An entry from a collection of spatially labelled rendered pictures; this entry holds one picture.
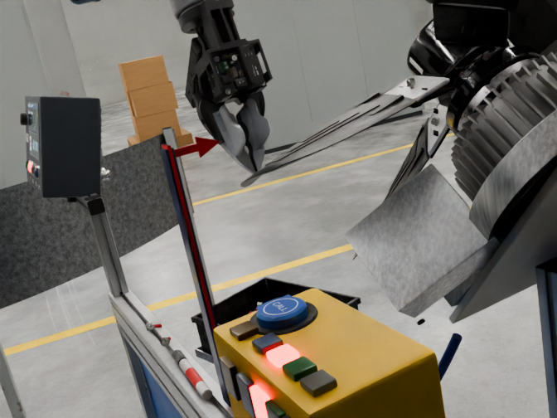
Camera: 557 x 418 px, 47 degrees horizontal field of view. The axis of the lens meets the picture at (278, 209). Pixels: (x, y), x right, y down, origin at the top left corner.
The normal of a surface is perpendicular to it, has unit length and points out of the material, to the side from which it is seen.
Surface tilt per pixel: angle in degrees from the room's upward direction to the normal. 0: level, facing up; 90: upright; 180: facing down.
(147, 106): 90
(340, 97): 90
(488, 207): 92
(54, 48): 90
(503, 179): 80
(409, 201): 55
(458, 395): 0
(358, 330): 0
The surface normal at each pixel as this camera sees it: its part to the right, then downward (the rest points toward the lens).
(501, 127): -0.74, -0.08
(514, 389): -0.20, -0.94
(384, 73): 0.30, 0.21
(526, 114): -0.58, -0.26
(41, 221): 0.68, 0.07
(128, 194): 0.83, -0.01
